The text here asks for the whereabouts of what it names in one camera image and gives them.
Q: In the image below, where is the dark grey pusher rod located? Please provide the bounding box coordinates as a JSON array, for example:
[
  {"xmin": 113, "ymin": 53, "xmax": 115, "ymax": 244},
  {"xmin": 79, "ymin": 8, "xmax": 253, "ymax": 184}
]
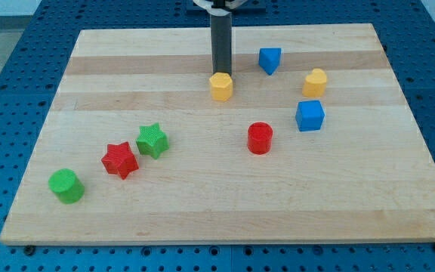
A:
[{"xmin": 210, "ymin": 13, "xmax": 233, "ymax": 76}]

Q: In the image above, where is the yellow heart block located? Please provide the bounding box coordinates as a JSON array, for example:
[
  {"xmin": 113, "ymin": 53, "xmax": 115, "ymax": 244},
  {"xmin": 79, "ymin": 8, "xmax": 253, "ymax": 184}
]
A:
[{"xmin": 302, "ymin": 68, "xmax": 328, "ymax": 97}]

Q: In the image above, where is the blue triangle block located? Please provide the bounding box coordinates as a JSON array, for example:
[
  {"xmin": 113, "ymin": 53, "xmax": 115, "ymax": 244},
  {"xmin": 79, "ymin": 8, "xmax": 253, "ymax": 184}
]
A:
[{"xmin": 258, "ymin": 48, "xmax": 282, "ymax": 76}]

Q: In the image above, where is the blue cube block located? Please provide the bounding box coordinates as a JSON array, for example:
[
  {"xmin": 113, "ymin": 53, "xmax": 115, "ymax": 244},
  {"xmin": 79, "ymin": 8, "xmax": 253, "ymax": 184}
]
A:
[{"xmin": 295, "ymin": 100, "xmax": 325, "ymax": 131}]

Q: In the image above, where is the wooden board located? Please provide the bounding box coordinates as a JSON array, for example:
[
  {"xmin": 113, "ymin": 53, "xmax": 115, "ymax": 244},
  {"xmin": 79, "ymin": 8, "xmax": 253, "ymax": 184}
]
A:
[{"xmin": 0, "ymin": 23, "xmax": 435, "ymax": 246}]

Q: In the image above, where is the yellow hexagon block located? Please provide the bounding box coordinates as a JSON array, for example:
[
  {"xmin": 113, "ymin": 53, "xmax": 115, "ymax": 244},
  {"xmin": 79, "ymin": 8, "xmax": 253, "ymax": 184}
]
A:
[{"xmin": 209, "ymin": 73, "xmax": 233, "ymax": 101}]

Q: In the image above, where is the green star block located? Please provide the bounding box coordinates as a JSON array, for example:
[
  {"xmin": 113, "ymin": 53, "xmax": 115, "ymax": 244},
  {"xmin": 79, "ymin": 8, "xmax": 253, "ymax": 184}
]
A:
[{"xmin": 135, "ymin": 122, "xmax": 169, "ymax": 159}]

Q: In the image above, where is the green cylinder block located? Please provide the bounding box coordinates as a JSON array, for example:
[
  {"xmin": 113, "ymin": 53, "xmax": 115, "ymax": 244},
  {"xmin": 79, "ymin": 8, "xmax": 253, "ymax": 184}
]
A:
[{"xmin": 48, "ymin": 168, "xmax": 85, "ymax": 204}]

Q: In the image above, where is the red star block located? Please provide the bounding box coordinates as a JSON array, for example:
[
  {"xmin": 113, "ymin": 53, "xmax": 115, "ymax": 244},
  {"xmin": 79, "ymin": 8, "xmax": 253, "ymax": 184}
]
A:
[{"xmin": 101, "ymin": 141, "xmax": 139, "ymax": 180}]

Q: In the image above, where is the red cylinder block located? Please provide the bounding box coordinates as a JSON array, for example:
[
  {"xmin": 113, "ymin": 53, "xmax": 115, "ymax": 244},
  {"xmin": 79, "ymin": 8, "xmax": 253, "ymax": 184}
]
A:
[{"xmin": 247, "ymin": 122, "xmax": 273, "ymax": 155}]

